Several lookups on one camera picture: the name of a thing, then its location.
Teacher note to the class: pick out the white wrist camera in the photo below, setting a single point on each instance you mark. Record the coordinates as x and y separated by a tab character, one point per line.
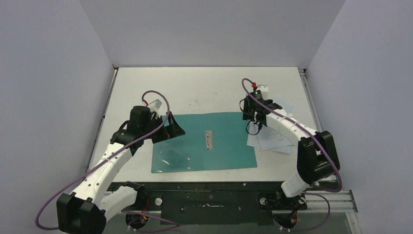
154	107
261	92

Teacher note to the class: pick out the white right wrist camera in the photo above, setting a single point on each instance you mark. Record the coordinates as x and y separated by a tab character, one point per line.
261	92

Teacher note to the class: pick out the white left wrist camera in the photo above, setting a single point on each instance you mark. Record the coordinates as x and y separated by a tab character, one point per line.
154	107

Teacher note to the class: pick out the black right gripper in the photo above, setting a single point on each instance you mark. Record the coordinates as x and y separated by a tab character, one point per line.
253	114

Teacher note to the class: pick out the teal plastic folder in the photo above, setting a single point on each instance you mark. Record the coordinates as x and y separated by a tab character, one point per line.
189	152

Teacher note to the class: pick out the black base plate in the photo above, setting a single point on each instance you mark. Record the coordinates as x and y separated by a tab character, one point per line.
206	203

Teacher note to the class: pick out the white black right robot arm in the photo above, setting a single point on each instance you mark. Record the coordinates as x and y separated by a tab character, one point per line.
316	153

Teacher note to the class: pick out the white paper sheet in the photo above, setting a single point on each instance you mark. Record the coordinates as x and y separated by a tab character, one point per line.
282	145
264	140

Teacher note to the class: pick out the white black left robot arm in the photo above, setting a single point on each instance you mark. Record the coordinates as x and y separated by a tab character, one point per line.
86	209

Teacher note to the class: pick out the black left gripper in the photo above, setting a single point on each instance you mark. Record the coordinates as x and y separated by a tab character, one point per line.
172	130

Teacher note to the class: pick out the aluminium frame rail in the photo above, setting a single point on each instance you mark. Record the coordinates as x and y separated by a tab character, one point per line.
341	202

